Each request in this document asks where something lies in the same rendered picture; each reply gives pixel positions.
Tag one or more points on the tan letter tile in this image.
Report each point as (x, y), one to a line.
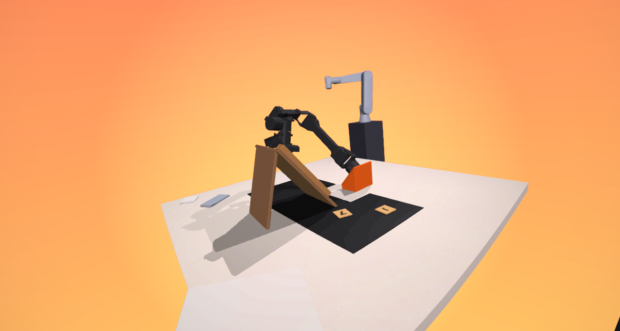
(385, 209)
(342, 213)

